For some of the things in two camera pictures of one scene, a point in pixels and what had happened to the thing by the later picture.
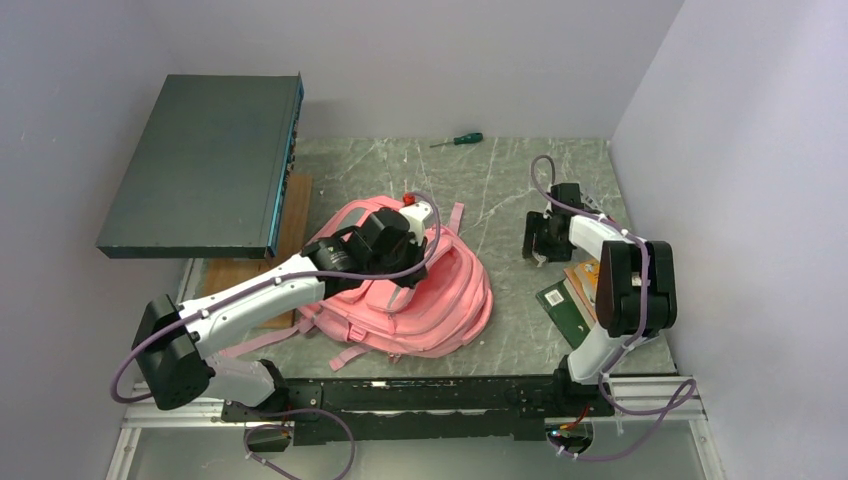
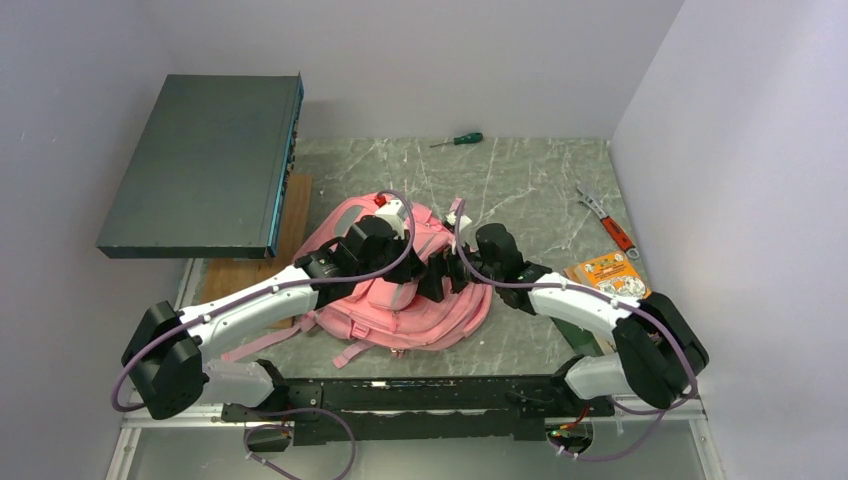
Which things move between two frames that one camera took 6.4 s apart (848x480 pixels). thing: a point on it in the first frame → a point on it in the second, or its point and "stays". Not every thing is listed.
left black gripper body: x=407 y=256 stays
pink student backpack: x=449 y=306 stays
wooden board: x=221 y=274 stays
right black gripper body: x=544 y=243 → x=460 y=275
